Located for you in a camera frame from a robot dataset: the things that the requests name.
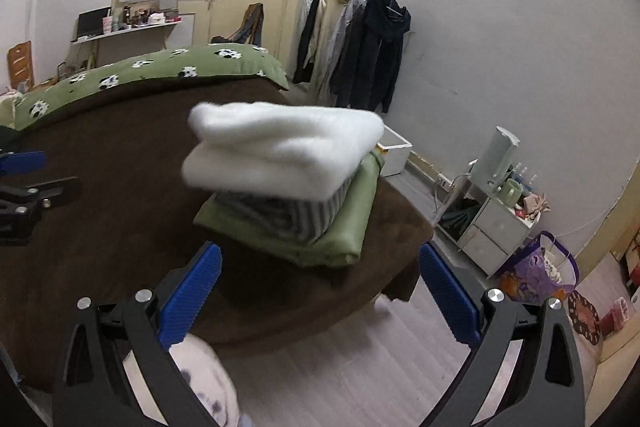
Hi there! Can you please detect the green ball-print blanket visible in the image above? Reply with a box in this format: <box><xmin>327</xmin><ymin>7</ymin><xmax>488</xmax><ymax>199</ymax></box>
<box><xmin>12</xmin><ymin>42</ymin><xmax>291</xmax><ymax>132</ymax></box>

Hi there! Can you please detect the black monitor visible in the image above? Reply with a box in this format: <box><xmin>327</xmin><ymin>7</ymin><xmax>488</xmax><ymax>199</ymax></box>
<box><xmin>76</xmin><ymin>7</ymin><xmax>112</xmax><ymax>42</ymax></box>

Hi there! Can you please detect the striped folded cloth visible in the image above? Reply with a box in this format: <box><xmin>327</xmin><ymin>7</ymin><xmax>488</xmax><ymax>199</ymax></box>
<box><xmin>212</xmin><ymin>179</ymin><xmax>357</xmax><ymax>242</ymax></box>

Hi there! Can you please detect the grey hanging shirt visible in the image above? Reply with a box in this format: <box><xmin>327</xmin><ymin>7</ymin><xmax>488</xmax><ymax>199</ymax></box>
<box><xmin>327</xmin><ymin>0</ymin><xmax>371</xmax><ymax>98</ymax></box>

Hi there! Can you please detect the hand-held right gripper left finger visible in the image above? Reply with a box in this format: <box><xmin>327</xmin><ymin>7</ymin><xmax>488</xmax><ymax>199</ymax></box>
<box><xmin>52</xmin><ymin>242</ymin><xmax>223</xmax><ymax>427</ymax></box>

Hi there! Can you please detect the black hanging jacket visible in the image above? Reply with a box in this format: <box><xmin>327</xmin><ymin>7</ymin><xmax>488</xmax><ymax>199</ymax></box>
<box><xmin>292</xmin><ymin>0</ymin><xmax>323</xmax><ymax>85</ymax></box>

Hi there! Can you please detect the navy hanging jacket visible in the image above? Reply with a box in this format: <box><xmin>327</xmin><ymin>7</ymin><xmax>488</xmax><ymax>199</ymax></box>
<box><xmin>330</xmin><ymin>0</ymin><xmax>412</xmax><ymax>114</ymax></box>

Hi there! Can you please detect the white nightstand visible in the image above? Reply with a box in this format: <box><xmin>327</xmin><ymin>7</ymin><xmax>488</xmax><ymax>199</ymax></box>
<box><xmin>435</xmin><ymin>192</ymin><xmax>543</xmax><ymax>278</ymax></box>

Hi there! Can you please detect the pink crumpled cloth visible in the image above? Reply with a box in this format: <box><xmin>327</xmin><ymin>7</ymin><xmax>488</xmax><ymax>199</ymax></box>
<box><xmin>515</xmin><ymin>192</ymin><xmax>551</xmax><ymax>223</ymax></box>

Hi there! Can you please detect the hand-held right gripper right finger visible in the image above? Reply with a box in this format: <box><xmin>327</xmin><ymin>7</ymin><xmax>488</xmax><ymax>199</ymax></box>
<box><xmin>417</xmin><ymin>242</ymin><xmax>586</xmax><ymax>427</ymax></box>

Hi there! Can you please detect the light green pillow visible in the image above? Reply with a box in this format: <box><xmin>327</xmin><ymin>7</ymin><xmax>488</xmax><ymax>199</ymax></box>
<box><xmin>0</xmin><ymin>92</ymin><xmax>23</xmax><ymax>128</ymax></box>

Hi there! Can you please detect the white fluffy sweater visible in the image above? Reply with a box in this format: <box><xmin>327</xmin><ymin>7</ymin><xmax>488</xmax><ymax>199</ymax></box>
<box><xmin>181</xmin><ymin>101</ymin><xmax>386</xmax><ymax>202</ymax></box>

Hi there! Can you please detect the chair draped with clothes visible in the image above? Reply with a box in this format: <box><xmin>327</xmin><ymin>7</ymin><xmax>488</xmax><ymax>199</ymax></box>
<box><xmin>210</xmin><ymin>2</ymin><xmax>266</xmax><ymax>50</ymax></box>

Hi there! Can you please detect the white desk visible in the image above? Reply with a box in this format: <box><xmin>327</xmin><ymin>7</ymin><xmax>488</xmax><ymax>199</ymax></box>
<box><xmin>70</xmin><ymin>14</ymin><xmax>183</xmax><ymax>68</ymax></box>

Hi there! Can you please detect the white spotted fluffy cloth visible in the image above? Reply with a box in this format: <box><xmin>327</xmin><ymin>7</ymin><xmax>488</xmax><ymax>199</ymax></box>
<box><xmin>122</xmin><ymin>332</ymin><xmax>241</xmax><ymax>427</ymax></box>

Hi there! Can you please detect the wooden chair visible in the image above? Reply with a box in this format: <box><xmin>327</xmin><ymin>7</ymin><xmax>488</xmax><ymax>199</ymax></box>
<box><xmin>6</xmin><ymin>41</ymin><xmax>35</xmax><ymax>90</ymax></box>

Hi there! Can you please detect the beige hanging coat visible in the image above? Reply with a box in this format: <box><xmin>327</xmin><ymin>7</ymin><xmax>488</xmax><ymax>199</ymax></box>
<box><xmin>307</xmin><ymin>0</ymin><xmax>353</xmax><ymax>92</ymax></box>

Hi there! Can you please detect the white foam box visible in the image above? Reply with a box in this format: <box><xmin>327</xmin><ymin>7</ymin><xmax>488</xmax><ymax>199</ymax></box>
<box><xmin>372</xmin><ymin>123</ymin><xmax>413</xmax><ymax>178</ymax></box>

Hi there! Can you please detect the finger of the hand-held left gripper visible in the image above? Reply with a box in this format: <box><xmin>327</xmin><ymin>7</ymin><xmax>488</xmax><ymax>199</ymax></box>
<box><xmin>0</xmin><ymin>150</ymin><xmax>48</xmax><ymax>180</ymax></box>
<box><xmin>17</xmin><ymin>177</ymin><xmax>82</xmax><ymax>210</ymax></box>

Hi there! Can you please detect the white tall appliance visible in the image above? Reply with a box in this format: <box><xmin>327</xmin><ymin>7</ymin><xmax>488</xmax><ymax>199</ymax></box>
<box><xmin>470</xmin><ymin>126</ymin><xmax>521</xmax><ymax>192</ymax></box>

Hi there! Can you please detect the pink container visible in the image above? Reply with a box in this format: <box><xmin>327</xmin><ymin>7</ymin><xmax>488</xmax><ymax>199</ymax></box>
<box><xmin>600</xmin><ymin>297</ymin><xmax>632</xmax><ymax>338</ymax></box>

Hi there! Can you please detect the green folded cloth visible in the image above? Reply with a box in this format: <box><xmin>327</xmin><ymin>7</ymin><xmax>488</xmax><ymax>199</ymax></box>
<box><xmin>192</xmin><ymin>152</ymin><xmax>386</xmax><ymax>269</ymax></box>

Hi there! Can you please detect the purple shopping bag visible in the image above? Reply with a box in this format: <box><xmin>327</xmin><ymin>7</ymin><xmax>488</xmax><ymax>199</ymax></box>
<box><xmin>492</xmin><ymin>231</ymin><xmax>581</xmax><ymax>307</ymax></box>

